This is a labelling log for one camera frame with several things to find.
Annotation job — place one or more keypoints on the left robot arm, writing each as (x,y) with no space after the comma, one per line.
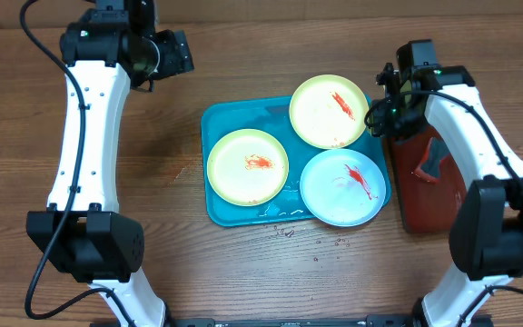
(113,49)

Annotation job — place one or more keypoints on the yellow-green plate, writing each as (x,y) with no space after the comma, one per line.
(247,167)
(327,111)

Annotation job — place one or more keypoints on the yellow-green plate top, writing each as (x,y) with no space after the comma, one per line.
(327,111)

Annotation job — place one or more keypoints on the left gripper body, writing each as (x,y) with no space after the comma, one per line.
(172,62)

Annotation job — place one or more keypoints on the black red-lined tray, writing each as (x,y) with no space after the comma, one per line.
(425,207)

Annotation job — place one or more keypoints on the light blue plate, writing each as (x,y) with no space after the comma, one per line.
(343,187)

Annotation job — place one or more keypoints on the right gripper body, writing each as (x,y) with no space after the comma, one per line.
(392,121)

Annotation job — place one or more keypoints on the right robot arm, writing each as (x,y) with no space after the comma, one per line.
(486,238)

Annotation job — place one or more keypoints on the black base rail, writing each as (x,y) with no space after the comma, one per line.
(374,320)

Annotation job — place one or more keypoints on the teal plastic tray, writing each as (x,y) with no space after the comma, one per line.
(270,115)

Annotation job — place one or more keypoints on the red black sponge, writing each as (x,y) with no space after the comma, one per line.
(428,168)

